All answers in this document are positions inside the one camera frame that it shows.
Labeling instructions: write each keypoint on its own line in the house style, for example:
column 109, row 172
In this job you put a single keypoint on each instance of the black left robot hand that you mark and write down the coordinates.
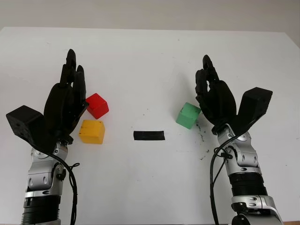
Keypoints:
column 61, row 105

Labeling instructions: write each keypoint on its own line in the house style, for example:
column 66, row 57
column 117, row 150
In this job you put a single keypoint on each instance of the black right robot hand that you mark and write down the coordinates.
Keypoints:
column 220, row 103

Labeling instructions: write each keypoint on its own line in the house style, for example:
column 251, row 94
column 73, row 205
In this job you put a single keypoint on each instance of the green cube block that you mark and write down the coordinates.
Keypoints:
column 187, row 116

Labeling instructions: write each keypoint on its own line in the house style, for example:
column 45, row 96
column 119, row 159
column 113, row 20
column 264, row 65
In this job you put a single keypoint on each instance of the red cube block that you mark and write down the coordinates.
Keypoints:
column 98, row 106

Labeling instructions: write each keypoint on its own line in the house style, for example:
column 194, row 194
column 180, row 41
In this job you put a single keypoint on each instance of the yellow cube block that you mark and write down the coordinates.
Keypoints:
column 91, row 132

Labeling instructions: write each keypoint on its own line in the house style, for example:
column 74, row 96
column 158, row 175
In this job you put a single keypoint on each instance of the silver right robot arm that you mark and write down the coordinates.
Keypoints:
column 248, row 178

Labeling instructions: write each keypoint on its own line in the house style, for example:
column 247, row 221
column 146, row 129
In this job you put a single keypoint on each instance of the black tape strip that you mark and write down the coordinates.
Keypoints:
column 149, row 135

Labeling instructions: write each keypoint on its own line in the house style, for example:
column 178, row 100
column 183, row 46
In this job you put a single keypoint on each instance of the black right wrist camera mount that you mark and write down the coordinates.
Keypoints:
column 254, row 105

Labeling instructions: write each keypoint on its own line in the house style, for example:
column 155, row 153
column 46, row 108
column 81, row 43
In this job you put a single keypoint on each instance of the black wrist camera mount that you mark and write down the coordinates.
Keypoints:
column 254, row 105
column 23, row 122

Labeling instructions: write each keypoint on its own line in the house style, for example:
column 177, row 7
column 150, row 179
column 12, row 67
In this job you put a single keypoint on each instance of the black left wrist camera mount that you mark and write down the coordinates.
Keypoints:
column 23, row 122

